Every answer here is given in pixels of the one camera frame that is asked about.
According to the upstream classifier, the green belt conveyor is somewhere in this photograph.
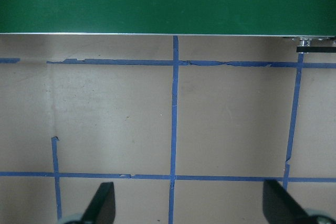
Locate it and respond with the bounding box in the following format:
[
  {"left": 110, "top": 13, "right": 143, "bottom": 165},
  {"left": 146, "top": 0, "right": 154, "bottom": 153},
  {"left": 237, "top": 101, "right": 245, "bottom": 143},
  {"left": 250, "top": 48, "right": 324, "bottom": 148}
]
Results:
[{"left": 0, "top": 0, "right": 336, "bottom": 55}]

